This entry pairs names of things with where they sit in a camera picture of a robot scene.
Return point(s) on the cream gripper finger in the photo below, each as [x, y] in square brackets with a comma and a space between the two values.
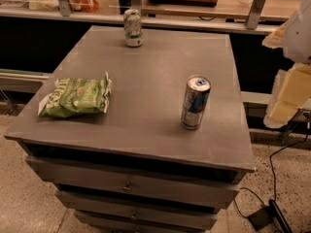
[275, 39]
[290, 91]

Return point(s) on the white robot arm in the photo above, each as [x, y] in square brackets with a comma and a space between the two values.
[297, 37]

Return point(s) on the silver blue energy drink can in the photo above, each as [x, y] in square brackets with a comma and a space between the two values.
[196, 96]

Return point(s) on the green jalapeno chip bag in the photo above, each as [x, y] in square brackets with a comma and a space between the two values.
[77, 96]

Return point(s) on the black floor power box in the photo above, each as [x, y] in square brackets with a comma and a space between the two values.
[267, 215]

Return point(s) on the grey drawer cabinet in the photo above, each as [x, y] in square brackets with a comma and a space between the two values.
[137, 168]

